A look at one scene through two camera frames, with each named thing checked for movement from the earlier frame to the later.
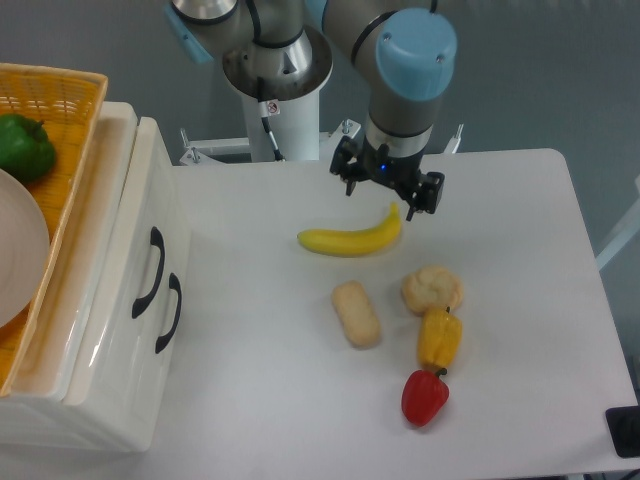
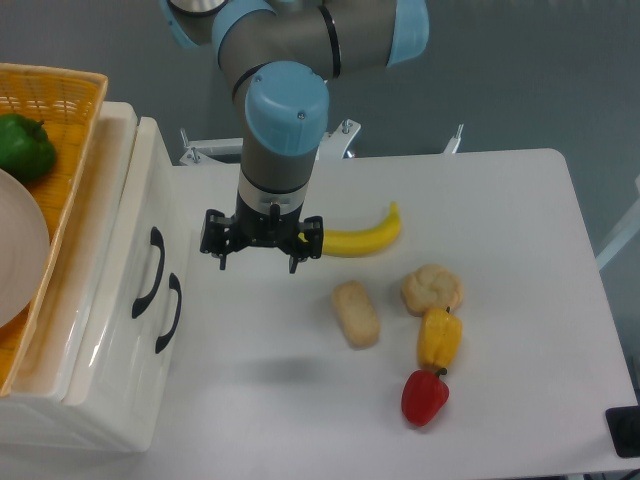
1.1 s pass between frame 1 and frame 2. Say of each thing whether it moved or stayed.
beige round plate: stayed
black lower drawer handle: stayed
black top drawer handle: stayed
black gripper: moved
